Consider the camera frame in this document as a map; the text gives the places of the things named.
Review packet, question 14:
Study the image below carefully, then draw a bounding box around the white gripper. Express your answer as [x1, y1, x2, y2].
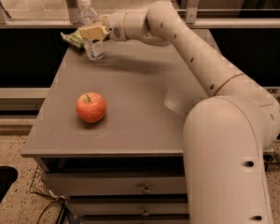
[78, 12, 127, 41]

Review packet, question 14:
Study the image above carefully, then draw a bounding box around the clear plastic water bottle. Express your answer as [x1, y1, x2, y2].
[78, 0, 105, 61]

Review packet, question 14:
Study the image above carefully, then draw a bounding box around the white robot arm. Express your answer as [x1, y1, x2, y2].
[79, 1, 280, 224]

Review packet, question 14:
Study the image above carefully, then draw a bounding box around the green jalapeno chip bag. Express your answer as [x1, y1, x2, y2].
[61, 30, 84, 49]

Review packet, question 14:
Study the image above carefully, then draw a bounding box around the red apple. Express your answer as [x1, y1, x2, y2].
[76, 92, 106, 123]

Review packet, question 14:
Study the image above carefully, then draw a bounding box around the grey drawer cabinet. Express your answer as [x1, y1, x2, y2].
[22, 41, 207, 224]

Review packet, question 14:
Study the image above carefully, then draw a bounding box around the top grey drawer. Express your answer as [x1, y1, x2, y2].
[42, 173, 186, 197]

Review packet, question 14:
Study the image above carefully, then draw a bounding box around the grey drawer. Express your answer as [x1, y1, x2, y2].
[42, 173, 186, 197]
[66, 199, 189, 216]

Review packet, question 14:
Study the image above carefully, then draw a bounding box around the middle grey drawer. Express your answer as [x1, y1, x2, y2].
[66, 199, 189, 216]

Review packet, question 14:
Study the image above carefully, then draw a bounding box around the metal railing frame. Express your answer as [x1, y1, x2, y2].
[0, 0, 280, 29]

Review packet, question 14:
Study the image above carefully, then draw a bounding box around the wire basket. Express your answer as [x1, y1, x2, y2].
[29, 166, 52, 199]

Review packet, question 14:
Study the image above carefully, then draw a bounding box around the black cable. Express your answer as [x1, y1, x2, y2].
[36, 199, 69, 224]

